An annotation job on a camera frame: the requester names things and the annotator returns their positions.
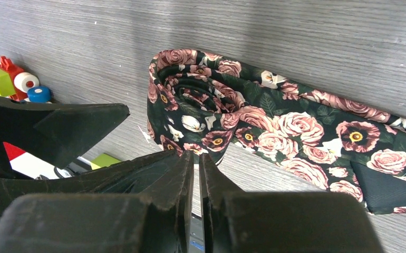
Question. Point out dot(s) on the pink floral black tie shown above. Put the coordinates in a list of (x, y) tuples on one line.
[(202, 102)]

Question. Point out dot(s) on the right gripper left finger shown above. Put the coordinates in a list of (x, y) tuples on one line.
[(156, 219)]

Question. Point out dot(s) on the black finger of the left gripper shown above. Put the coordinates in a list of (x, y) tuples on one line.
[(124, 177), (55, 133)]

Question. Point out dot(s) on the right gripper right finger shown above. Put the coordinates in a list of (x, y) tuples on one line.
[(238, 221)]

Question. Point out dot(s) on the red toy truck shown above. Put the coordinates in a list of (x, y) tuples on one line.
[(20, 85)]

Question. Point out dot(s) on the green block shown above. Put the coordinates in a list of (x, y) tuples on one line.
[(103, 160)]

